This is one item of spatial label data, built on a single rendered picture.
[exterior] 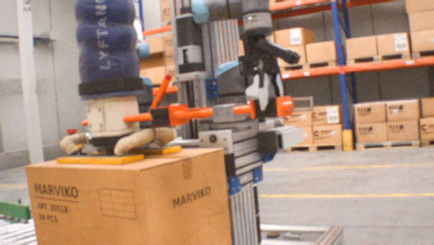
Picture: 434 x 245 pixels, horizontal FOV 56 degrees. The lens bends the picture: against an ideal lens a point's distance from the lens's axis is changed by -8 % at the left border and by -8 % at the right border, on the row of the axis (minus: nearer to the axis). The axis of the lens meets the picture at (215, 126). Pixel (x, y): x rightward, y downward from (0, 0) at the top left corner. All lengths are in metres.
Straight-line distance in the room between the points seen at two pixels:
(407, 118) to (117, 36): 7.19
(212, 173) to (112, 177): 0.35
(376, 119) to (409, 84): 1.59
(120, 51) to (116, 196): 0.47
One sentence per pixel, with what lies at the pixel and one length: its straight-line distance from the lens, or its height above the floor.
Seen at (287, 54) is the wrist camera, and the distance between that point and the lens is 1.11.
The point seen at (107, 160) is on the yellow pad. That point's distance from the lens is 1.35.
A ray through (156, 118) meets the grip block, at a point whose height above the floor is 1.07.
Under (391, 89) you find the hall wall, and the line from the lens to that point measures 9.62.
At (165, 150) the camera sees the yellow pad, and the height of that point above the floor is 0.96.
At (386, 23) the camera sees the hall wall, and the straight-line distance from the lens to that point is 9.72.
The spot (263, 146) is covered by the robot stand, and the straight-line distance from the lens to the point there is 1.91.
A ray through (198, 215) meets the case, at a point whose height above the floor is 0.76.
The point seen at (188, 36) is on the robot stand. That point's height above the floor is 1.42.
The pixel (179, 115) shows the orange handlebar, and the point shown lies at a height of 1.07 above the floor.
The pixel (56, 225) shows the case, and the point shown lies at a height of 0.74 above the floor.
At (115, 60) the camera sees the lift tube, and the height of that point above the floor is 1.27.
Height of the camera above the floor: 1.09
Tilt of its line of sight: 3 degrees down
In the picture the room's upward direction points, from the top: 6 degrees counter-clockwise
